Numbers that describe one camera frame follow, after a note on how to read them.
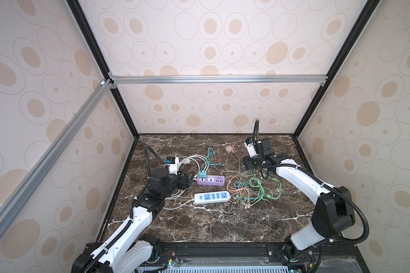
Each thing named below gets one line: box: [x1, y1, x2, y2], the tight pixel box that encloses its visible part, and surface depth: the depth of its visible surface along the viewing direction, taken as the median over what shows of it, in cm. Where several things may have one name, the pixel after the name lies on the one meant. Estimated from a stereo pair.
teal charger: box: [198, 170, 207, 179], surface depth 94 cm
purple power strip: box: [197, 175, 226, 186], surface depth 96 cm
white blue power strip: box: [194, 191, 231, 205], surface depth 89 cm
